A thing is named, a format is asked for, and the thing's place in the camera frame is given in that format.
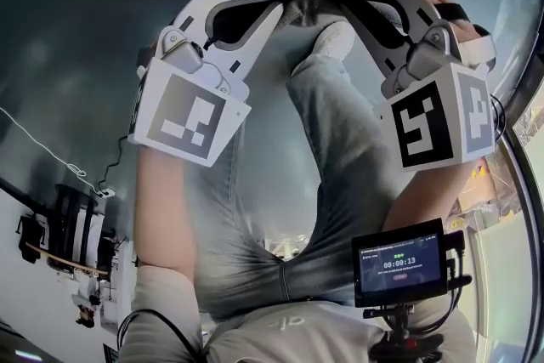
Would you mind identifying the person's white t-shirt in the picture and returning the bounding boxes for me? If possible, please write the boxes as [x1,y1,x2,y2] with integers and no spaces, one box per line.
[118,265,477,363]

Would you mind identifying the black body cable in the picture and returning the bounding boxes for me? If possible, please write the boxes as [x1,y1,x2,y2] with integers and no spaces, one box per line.
[116,308,210,363]

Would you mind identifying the black floor cable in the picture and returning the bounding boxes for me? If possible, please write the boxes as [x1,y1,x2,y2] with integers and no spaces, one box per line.
[99,138,135,192]

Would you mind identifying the person's right hand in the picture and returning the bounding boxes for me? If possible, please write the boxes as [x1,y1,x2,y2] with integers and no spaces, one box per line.
[417,0,482,46]

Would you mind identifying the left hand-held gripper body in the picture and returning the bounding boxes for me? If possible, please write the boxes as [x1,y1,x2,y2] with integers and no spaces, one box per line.
[126,26,253,168]

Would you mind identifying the person's grey jeans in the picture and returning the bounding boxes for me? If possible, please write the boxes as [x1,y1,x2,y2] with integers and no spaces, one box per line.
[185,54,427,320]

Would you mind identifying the round wooden table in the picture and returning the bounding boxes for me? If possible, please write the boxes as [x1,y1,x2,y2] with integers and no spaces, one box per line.
[24,241,111,277]

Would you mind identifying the person's right forearm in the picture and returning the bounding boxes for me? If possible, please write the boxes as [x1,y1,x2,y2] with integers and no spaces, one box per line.
[381,156,480,235]

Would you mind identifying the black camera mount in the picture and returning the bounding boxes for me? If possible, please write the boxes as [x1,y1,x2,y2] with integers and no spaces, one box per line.
[362,303,445,363]

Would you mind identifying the cardboard box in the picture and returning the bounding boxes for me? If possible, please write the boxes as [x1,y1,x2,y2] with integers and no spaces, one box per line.
[450,161,499,218]

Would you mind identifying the black backpack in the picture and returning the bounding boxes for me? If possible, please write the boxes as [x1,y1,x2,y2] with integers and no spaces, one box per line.
[15,214,47,265]

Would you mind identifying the black stool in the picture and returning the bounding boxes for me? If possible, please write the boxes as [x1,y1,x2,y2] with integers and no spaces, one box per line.
[54,183,104,269]

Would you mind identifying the person's left forearm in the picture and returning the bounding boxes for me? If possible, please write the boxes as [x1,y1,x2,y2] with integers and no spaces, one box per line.
[131,141,204,282]

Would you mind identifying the grey pad with black square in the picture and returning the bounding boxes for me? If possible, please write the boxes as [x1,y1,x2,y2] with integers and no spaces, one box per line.
[210,0,412,50]

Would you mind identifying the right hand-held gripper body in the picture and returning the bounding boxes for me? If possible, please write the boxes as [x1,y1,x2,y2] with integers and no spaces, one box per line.
[377,3,499,173]

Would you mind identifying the black monitor screen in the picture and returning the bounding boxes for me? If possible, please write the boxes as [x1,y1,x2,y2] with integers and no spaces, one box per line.
[350,218,450,309]

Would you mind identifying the thin white floor cord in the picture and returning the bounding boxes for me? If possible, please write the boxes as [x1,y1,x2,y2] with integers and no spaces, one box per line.
[0,105,104,196]

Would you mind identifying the person's white right shoe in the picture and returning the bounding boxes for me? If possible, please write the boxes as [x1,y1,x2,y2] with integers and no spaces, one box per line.
[311,18,357,72]

